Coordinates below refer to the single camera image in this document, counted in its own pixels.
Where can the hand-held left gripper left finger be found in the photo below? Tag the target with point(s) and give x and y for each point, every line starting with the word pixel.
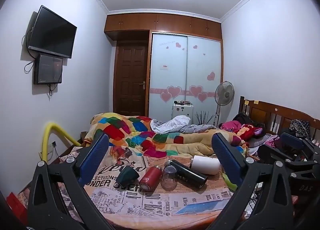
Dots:
pixel 93 160

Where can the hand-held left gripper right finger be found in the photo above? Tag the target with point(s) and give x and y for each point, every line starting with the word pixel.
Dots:
pixel 226 160

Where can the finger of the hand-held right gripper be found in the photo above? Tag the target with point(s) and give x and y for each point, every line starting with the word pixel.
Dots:
pixel 268 152
pixel 291 138

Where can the white cup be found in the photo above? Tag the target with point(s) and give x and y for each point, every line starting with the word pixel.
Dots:
pixel 205 165

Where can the dark green cup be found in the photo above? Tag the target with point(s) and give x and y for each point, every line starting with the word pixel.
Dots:
pixel 127 176

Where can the clear glass cup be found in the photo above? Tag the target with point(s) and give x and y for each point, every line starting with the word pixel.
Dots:
pixel 169 178

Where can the dark patterned cloth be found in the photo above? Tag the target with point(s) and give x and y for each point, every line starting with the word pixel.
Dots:
pixel 300 127

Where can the red plush toy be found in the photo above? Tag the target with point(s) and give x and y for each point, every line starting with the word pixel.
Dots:
pixel 248 130

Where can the pink clothing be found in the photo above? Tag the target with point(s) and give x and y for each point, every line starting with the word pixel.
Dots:
pixel 230 126

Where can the wooden headboard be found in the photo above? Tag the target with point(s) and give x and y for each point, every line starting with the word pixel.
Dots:
pixel 262 111

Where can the black thermos bottle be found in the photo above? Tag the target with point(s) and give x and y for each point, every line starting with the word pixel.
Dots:
pixel 188 173

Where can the black bag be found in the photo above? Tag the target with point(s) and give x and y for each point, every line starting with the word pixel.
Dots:
pixel 242 118

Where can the yellow padded pipe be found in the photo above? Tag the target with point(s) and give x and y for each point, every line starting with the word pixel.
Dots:
pixel 60 130

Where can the dark dried branches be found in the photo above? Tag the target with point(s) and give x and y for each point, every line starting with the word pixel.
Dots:
pixel 203 118

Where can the colourful patchwork blanket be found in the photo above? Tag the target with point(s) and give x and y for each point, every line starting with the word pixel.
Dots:
pixel 175 142

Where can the red thermos bottle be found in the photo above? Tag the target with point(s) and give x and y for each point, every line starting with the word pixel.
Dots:
pixel 147 179

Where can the grey white checked cloth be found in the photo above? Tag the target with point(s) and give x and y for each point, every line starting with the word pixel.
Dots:
pixel 172 123

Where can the white boxy appliance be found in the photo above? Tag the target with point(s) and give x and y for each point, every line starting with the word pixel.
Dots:
pixel 182 111

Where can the standing fan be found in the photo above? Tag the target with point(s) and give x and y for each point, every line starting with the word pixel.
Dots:
pixel 224 92

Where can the newspaper print bed sheet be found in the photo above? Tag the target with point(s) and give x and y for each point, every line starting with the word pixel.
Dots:
pixel 150 210

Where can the red box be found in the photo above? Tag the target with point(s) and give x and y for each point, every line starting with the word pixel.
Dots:
pixel 17 206

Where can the brown wooden door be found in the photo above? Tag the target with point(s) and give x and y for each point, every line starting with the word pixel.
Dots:
pixel 130 77

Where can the frosted sliding door wardrobe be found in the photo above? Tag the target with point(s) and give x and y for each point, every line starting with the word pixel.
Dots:
pixel 185 69

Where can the small black monitor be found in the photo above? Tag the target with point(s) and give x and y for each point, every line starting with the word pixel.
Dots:
pixel 48 68

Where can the wooden overhead cabinet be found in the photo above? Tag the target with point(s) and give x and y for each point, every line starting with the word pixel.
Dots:
pixel 162 22

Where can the wall socket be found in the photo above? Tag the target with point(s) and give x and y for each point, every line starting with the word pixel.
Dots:
pixel 53 144

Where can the wall mounted television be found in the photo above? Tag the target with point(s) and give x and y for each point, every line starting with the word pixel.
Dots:
pixel 52 33

